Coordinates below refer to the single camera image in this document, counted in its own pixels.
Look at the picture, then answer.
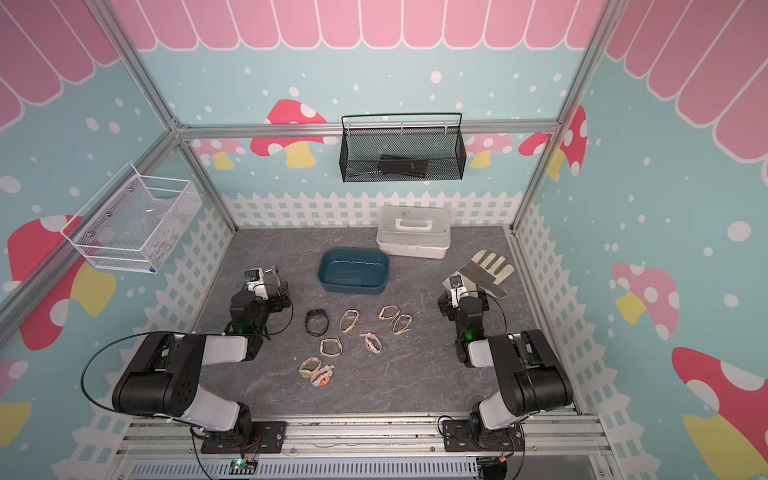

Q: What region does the black watch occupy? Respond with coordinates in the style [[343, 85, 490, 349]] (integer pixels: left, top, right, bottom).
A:
[[304, 309, 330, 337]]

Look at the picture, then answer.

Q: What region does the beige watch pair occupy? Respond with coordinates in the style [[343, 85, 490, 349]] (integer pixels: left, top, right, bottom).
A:
[[378, 305, 400, 322], [391, 314, 413, 335]]

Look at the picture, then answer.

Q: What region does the pink white watch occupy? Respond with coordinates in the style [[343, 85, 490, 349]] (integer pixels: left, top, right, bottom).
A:
[[360, 333, 383, 354]]

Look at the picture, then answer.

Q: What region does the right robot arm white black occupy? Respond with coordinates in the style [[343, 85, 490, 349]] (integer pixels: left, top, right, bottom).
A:
[[438, 290, 573, 451]]

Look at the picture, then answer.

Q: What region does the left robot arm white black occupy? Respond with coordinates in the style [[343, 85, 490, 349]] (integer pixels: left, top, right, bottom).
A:
[[80, 284, 294, 453]]

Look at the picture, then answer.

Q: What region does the teal plastic storage box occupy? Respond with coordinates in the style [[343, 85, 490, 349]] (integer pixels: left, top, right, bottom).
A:
[[317, 248, 390, 295]]

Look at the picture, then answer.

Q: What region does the grey work glove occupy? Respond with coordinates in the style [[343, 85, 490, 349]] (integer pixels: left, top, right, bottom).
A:
[[442, 249, 515, 299]]

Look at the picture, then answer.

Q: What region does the black item inside mesh basket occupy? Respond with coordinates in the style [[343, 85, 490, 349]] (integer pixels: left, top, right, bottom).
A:
[[377, 155, 429, 178]]

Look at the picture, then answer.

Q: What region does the green circuit board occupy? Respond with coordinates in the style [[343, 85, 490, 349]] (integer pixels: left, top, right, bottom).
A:
[[228, 458, 258, 476]]

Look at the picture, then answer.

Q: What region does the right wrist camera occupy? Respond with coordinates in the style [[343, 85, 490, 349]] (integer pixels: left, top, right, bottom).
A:
[[448, 274, 468, 308]]

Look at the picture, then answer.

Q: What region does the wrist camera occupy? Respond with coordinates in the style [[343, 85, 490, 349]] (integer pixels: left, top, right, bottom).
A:
[[448, 274, 468, 308], [244, 266, 281, 300]]

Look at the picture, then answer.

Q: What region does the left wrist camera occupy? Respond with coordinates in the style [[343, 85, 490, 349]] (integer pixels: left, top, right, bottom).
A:
[[244, 266, 281, 300]]

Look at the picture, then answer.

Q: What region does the white plastic toolbox with handle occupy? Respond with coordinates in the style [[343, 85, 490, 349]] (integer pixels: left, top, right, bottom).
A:
[[376, 205, 451, 260]]

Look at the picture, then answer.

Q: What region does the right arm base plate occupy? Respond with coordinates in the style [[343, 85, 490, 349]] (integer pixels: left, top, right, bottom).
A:
[[438, 417, 524, 454]]

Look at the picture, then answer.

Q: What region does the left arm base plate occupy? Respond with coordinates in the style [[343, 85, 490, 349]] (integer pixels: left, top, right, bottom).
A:
[[201, 421, 287, 456]]

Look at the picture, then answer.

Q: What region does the white wire mesh basket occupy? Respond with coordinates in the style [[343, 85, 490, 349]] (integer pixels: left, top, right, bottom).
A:
[[60, 163, 202, 274]]

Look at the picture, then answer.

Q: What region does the grey slotted cable duct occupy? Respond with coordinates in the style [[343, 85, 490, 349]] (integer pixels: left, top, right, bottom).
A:
[[125, 457, 480, 479]]

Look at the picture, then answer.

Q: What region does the black wire mesh basket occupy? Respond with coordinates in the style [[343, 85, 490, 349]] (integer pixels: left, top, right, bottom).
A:
[[339, 112, 467, 183]]

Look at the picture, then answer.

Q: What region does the aluminium rail frame front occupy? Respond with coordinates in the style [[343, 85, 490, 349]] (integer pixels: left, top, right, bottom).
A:
[[114, 409, 612, 466]]

